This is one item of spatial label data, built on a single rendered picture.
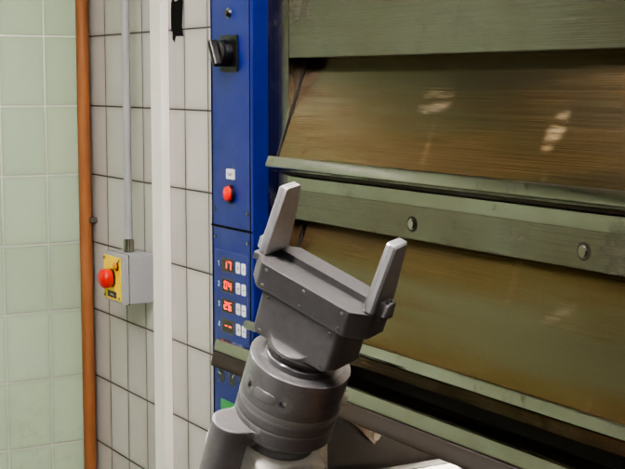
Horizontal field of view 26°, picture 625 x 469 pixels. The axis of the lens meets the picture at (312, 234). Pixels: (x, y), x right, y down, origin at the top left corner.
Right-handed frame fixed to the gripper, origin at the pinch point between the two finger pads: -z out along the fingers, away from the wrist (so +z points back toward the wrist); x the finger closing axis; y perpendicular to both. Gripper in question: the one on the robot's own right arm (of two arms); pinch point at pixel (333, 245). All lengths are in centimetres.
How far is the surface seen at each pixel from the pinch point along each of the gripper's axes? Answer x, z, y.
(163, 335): 85, 89, 101
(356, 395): 19, 46, 53
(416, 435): 6, 42, 47
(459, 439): 0, 38, 44
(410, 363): 17, 43, 63
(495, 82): 21, 4, 70
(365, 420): 16, 47, 51
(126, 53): 117, 43, 111
